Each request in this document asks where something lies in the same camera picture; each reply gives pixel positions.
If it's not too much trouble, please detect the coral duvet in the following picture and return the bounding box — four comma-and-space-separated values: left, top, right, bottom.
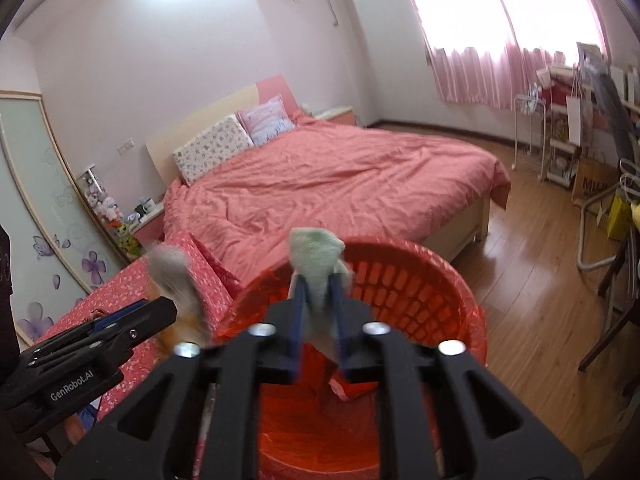
162, 109, 512, 286

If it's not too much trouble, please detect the white shelf cart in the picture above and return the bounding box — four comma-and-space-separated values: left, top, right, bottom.
546, 89, 595, 187

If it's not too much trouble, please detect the dark cloth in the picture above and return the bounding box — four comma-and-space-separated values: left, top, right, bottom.
0, 224, 22, 386

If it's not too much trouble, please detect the cardboard box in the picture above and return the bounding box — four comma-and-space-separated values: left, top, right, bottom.
571, 156, 622, 207

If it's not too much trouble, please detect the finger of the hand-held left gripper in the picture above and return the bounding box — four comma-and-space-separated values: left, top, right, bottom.
87, 301, 148, 332
20, 296, 179, 367

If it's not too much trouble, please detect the green plush toy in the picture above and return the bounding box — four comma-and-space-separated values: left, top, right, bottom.
116, 224, 142, 262

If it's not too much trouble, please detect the pink striped pillow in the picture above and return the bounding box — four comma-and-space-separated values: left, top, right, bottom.
236, 94, 297, 147

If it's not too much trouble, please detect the wardrobe door with purple flowers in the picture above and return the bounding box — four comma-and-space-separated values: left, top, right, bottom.
0, 91, 127, 347

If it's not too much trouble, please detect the white tissue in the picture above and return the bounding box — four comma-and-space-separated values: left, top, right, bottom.
146, 244, 213, 352

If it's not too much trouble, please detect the white paper bag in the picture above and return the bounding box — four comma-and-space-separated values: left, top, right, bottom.
565, 94, 594, 147

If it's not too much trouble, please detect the white bent tube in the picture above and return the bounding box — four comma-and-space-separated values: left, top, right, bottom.
576, 159, 640, 272

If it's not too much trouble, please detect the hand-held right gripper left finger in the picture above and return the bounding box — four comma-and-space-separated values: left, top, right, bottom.
55, 271, 307, 480

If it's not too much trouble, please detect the white floral pillow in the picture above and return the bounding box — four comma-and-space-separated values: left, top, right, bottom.
172, 114, 256, 186

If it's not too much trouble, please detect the pink nightstand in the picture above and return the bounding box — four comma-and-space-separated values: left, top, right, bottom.
314, 105, 357, 127
131, 203, 167, 252

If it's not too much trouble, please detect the pink curtain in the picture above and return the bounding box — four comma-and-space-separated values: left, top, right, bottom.
394, 0, 612, 112

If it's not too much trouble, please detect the grey garment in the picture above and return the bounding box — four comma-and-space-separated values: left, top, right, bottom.
581, 56, 640, 163

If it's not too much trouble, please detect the orange plastic basket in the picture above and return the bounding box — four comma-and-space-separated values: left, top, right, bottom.
212, 236, 489, 472

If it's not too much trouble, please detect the pile of plush toys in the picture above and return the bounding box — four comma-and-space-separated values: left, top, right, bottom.
86, 180, 124, 225

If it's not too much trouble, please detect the red floral tablecloth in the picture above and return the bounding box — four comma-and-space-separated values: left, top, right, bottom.
34, 232, 242, 480

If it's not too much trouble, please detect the dark wooden chair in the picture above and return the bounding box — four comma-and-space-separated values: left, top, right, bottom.
576, 237, 640, 373

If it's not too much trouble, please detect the cream wooden bed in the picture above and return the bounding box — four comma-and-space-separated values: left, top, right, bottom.
144, 74, 506, 261

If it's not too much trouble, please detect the yellow bag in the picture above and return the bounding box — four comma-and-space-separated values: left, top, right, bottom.
606, 194, 640, 242

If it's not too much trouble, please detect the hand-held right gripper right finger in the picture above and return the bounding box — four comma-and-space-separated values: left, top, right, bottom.
329, 274, 584, 480

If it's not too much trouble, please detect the pale green tissue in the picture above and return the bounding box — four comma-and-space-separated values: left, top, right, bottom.
288, 227, 354, 361

